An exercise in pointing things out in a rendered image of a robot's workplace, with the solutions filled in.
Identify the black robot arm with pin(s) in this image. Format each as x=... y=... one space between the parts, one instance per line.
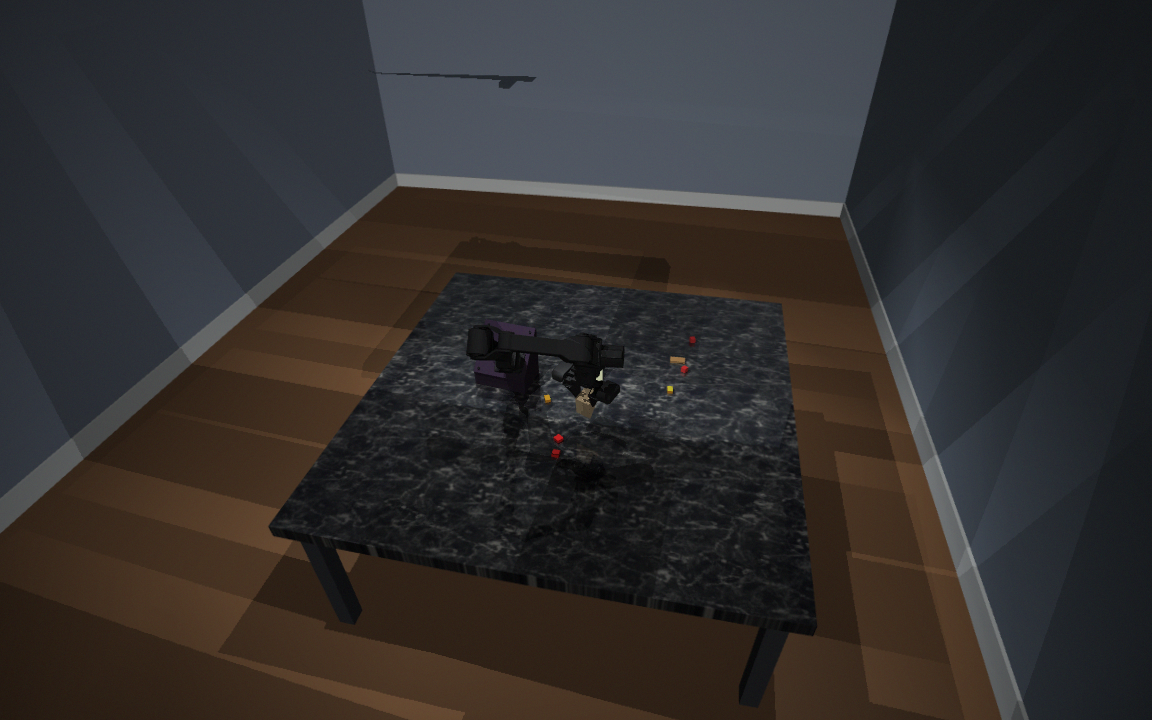
x=584 y=350

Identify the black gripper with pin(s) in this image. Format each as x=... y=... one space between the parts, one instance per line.
x=574 y=378

